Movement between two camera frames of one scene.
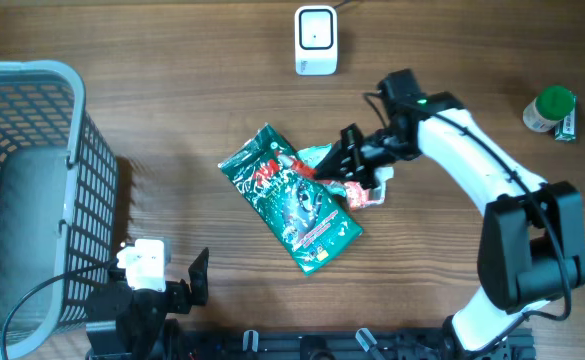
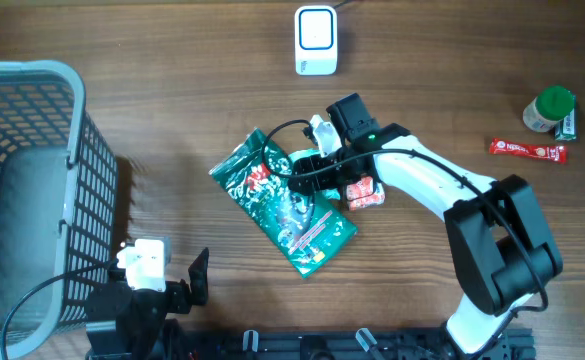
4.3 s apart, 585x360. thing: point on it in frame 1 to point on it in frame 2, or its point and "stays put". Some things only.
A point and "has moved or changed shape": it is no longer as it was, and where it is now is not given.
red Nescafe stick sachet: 273,168 has moved or changed shape
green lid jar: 550,107 stays put
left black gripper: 181,300 stays put
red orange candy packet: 359,197 stays put
